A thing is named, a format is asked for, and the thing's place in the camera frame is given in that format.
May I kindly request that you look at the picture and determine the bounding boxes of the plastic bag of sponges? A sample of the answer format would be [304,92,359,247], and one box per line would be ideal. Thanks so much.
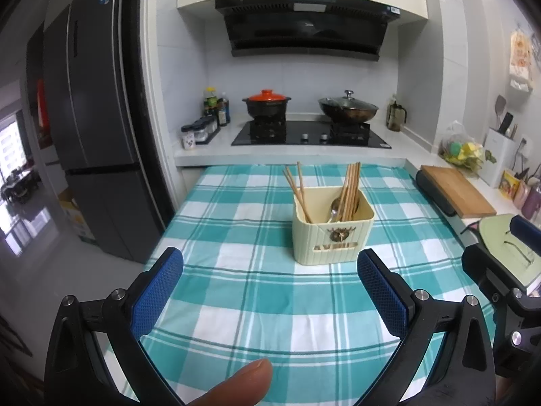
[437,120,485,174]

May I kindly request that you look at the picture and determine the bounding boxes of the black wok glass lid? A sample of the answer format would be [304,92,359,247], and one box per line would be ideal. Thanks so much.
[317,90,379,126]

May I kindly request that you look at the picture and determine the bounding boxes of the black-framed eyeglasses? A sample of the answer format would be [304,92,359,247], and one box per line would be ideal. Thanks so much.
[502,239,536,270]

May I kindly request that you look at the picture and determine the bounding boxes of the white utensil block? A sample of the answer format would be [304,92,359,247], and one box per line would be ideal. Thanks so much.
[479,128,519,189]

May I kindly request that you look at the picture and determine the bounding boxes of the dark grey refrigerator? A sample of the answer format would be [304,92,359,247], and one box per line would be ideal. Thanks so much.
[41,0,166,265]

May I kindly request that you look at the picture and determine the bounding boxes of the black range hood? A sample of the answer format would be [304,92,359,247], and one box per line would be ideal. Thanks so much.
[214,0,402,62]

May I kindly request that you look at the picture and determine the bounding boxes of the cream plastic utensil holder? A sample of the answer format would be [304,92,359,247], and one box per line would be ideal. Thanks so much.
[292,185,376,265]

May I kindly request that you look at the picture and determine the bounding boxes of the hanging printed bag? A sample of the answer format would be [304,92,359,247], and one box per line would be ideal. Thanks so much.
[507,29,534,92]

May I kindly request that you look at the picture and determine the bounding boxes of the dark sauce bottle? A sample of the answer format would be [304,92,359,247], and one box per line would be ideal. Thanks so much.
[217,92,231,127]

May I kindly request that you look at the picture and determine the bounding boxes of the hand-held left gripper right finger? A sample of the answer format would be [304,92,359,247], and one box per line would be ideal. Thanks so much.
[356,248,496,406]

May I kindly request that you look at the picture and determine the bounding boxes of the person's left hand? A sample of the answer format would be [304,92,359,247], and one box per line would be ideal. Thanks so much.
[191,357,274,406]

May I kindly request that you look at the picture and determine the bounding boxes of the wooden cutting board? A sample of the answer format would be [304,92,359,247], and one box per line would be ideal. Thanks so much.
[420,164,498,219]

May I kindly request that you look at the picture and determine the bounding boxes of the dark tinted water bottle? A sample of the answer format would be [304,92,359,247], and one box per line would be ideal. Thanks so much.
[386,97,407,133]

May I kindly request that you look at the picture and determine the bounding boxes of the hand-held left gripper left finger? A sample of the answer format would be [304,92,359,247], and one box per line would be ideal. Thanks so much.
[42,246,185,406]

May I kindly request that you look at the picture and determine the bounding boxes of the pink cup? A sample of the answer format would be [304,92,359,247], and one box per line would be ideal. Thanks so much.
[513,179,532,210]

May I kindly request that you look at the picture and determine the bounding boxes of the teal white plaid tablecloth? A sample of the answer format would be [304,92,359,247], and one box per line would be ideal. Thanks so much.
[99,163,498,406]

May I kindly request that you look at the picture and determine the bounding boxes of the black clay pot red lid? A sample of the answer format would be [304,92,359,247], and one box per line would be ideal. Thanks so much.
[241,89,292,121]

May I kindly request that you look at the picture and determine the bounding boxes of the purple bottle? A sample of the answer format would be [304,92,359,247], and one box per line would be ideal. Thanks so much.
[520,185,541,221]

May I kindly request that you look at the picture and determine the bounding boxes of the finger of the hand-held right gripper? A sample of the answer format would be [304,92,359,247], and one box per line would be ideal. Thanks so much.
[509,215,541,260]
[461,243,528,306]

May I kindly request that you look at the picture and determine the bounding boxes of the black gas cooktop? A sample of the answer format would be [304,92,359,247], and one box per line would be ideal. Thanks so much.
[231,119,392,150]

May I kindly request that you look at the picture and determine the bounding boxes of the black spatula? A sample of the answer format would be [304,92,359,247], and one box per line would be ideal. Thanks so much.
[494,95,515,134]

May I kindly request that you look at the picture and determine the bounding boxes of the wooden chopstick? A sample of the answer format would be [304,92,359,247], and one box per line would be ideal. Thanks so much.
[286,166,314,223]
[342,163,358,222]
[346,161,361,222]
[282,167,311,223]
[335,167,350,223]
[337,164,353,223]
[296,161,307,206]

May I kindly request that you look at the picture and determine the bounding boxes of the cardboard box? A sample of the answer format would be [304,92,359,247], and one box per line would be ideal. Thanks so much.
[58,189,96,243]

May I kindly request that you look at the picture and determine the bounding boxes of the yellow-capped sauce bottle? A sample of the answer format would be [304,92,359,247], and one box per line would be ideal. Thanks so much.
[203,87,219,118]

